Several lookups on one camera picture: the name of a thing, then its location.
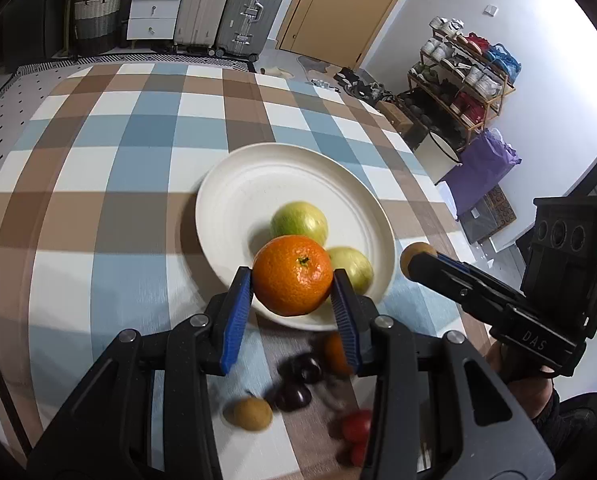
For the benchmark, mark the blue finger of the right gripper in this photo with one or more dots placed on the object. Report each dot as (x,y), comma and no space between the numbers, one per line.
(487,311)
(454,276)

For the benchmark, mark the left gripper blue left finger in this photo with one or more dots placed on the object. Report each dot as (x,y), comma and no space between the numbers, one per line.
(233,316)

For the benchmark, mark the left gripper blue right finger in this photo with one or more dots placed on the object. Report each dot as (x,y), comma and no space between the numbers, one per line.
(345,307)

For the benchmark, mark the yellow green large fruit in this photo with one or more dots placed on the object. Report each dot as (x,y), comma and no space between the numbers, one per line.
(356,265)

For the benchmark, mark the large orange mandarin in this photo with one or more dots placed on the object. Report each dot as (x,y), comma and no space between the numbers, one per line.
(292,275)

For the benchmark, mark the dark plum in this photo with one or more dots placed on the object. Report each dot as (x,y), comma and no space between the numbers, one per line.
(291,397)
(303,369)

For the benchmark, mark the small brown kiwi fruit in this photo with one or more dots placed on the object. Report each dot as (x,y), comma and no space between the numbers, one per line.
(410,254)

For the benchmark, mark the green orange-tinted large fruit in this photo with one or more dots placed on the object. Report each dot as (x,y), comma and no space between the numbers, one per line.
(300,218)

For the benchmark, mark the red tomato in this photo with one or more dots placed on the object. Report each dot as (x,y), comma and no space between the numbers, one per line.
(357,454)
(355,426)

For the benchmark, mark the right hand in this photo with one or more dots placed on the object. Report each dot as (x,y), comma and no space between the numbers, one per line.
(533,394)

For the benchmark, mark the small orange mandarin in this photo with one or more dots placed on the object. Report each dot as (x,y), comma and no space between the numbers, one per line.
(335,356)

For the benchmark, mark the cream round plate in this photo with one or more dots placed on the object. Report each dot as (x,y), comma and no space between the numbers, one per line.
(238,198)

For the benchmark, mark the purple bag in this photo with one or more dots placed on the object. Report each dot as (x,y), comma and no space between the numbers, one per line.
(484,163)

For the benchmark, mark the tan longan fruit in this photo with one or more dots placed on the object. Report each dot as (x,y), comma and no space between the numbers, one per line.
(249,413)

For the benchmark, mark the shoe rack with shoes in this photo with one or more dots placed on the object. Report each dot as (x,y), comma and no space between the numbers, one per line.
(460,82)

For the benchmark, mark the wooden door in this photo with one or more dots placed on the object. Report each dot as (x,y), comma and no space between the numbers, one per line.
(340,32)

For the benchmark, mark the silver suitcase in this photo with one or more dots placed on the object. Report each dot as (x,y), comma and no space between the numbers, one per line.
(244,28)

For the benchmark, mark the woven laundry basket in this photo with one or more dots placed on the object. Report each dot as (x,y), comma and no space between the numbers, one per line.
(96,24)

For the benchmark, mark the beige suitcase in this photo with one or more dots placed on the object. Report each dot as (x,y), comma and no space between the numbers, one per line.
(197,23)

